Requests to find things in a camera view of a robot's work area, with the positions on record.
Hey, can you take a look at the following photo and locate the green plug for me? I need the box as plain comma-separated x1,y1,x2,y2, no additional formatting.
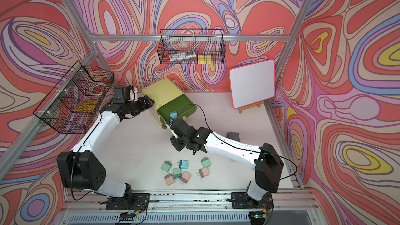
161,160,172,172
201,157,211,168
172,168,182,179

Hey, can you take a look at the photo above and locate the pink plug right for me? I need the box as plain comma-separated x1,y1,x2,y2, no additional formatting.
198,167,210,178

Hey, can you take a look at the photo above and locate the green plug left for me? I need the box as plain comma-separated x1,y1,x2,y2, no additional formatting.
161,160,172,172

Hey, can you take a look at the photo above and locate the white board pink frame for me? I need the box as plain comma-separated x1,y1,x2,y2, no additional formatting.
229,60,275,109

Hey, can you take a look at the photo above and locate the teal plug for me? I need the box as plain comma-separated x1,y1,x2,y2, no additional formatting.
178,160,189,169
169,111,178,120

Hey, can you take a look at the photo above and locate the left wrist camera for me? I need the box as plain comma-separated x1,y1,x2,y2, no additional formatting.
112,85,138,104

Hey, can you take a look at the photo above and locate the black wire basket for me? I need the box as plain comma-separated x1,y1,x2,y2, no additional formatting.
157,28,226,65
33,61,115,134

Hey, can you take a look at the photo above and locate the pink plug left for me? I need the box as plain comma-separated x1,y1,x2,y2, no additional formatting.
164,174,175,186

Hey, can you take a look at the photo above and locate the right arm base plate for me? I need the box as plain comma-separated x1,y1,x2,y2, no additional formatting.
230,192,274,210

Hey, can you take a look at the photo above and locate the yellow block in basket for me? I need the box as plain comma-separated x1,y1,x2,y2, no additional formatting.
197,55,213,65
74,100,98,114

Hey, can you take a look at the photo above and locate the pink plug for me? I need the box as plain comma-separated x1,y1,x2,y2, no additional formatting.
164,174,175,186
180,171,192,184
198,167,210,178

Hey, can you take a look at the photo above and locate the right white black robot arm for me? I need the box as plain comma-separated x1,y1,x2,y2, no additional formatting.
167,120,284,202

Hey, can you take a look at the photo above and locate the yellow block in left basket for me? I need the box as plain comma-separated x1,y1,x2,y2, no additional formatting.
74,100,98,114

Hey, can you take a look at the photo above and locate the wooden easel stand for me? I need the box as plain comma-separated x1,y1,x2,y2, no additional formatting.
238,101,264,114

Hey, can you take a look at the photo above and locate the yellow green drawer cabinet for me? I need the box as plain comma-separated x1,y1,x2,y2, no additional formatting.
141,78,184,129

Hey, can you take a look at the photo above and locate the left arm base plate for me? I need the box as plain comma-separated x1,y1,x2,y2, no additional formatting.
106,193,150,210

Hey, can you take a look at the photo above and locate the grey box in back basket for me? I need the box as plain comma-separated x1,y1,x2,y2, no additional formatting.
168,51,196,62

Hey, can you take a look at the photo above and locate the yellow block in back basket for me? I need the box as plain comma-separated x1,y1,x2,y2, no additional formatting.
197,55,213,65

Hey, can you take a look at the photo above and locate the pink plug centre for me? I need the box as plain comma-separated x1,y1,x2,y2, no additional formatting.
180,171,192,184

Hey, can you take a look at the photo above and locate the black wire basket left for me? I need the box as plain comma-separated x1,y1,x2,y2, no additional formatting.
33,61,115,134

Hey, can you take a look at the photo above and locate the green drawer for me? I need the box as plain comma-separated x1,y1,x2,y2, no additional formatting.
157,94,197,123

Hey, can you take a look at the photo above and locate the green plug right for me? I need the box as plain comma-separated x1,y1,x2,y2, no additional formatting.
201,157,211,168

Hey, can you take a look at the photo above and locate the green plug centre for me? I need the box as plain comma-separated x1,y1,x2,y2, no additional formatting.
172,168,182,179

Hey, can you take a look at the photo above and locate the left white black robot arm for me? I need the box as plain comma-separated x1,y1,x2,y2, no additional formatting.
57,96,154,198

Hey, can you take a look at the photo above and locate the black wire basket back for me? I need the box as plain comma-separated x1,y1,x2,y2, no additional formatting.
157,28,226,65

